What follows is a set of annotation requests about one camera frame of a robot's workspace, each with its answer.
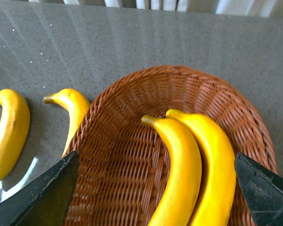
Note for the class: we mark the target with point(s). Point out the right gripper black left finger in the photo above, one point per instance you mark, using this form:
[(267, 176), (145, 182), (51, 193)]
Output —
[(44, 201)]

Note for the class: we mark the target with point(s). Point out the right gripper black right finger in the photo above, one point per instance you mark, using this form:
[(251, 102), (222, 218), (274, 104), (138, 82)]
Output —
[(262, 190)]

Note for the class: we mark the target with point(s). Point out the yellow banana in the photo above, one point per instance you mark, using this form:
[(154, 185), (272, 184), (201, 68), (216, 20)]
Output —
[(14, 127), (76, 105)]

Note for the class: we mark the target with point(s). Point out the rear banana in basket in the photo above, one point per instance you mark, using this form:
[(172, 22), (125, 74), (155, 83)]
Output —
[(215, 199)]

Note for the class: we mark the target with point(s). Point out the banana in basket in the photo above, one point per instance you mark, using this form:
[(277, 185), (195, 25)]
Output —
[(183, 186), (215, 199)]

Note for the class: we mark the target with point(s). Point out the right wicker basket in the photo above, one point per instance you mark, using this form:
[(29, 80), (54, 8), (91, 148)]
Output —
[(124, 165)]

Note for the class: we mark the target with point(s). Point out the front banana in basket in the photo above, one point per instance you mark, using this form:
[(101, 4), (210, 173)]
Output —
[(183, 186)]

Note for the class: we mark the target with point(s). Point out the white pleated curtain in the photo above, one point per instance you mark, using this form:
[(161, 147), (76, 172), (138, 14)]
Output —
[(261, 8)]

